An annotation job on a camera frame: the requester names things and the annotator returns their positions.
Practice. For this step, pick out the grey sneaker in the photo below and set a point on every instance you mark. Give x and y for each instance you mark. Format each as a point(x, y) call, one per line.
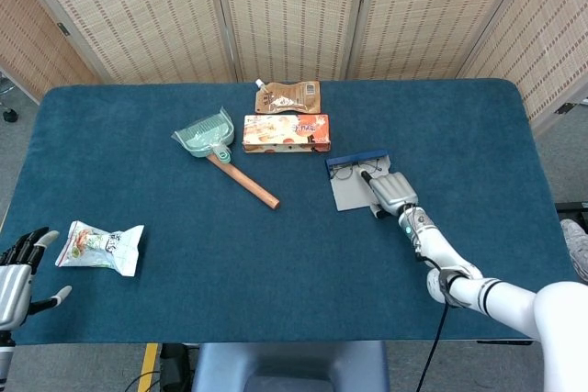
point(576, 245)

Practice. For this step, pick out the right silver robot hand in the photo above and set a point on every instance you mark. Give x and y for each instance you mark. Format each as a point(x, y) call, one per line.
point(395, 192)

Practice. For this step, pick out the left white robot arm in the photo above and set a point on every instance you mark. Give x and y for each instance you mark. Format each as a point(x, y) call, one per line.
point(4, 360)

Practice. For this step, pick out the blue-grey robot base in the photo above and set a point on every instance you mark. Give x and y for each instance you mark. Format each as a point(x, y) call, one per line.
point(289, 364)

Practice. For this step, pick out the white snack bag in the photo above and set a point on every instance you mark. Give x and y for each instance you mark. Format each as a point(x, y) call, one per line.
point(101, 249)

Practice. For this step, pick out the blue glasses case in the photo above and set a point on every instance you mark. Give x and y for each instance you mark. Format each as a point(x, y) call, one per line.
point(351, 194)

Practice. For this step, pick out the brown spout pouch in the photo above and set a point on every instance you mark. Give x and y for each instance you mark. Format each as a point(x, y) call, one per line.
point(287, 98)

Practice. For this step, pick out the orange snack box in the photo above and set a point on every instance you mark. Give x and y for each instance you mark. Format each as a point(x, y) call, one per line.
point(285, 132)

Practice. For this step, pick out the black caster stool base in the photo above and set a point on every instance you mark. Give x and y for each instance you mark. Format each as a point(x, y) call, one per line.
point(10, 114)

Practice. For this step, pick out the mint green dustpan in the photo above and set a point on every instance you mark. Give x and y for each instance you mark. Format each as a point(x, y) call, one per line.
point(204, 137)

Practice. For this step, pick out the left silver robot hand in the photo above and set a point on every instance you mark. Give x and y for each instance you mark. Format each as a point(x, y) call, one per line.
point(11, 288)

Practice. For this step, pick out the black-framed eyeglasses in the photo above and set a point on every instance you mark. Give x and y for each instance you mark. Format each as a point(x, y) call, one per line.
point(342, 175)

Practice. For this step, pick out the black equipment base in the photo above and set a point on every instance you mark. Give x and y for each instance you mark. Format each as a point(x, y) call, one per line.
point(572, 207)

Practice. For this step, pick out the woven folding screen panel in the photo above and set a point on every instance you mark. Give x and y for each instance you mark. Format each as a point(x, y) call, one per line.
point(294, 11)
point(138, 11)
point(551, 43)
point(27, 43)
point(422, 11)

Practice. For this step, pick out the black screen foot bracket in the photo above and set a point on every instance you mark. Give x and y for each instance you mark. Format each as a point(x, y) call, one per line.
point(565, 108)

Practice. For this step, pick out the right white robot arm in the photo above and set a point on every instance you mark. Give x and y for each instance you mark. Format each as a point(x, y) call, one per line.
point(482, 293)

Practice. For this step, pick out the blue tablecloth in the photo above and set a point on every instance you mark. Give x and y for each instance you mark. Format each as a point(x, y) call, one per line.
point(229, 249)

